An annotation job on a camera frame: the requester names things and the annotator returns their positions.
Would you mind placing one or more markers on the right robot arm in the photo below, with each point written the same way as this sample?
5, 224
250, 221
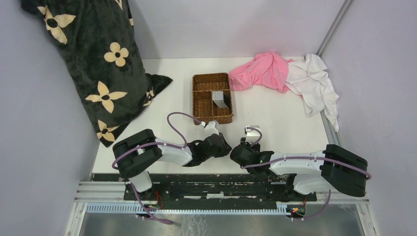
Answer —
333, 169

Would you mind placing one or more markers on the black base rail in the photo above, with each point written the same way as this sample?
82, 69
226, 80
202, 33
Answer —
167, 188

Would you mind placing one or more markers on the white cloth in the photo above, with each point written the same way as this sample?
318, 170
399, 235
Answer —
309, 79

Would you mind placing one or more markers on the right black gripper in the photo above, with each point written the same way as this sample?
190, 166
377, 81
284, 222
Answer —
245, 144

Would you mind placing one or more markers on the black floral pillow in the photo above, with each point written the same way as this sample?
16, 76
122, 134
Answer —
96, 39

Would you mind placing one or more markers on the pink cloth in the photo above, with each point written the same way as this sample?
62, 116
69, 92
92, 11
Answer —
267, 69

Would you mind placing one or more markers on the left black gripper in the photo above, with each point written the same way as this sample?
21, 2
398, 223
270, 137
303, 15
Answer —
224, 150

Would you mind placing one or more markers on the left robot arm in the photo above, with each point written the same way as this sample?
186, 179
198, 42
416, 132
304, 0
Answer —
135, 154

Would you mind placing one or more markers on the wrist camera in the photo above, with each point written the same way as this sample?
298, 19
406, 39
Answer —
210, 128
252, 135

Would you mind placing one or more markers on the grey cable duct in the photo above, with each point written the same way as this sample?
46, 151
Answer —
135, 208

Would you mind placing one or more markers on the brown woven basket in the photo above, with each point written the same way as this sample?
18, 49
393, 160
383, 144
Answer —
203, 107

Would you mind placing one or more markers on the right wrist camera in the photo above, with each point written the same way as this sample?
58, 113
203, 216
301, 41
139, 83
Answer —
252, 135

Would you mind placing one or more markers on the grey card stack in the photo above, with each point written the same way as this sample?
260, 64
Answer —
220, 99

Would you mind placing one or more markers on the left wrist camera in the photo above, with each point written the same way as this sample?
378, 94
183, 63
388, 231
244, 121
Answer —
210, 128

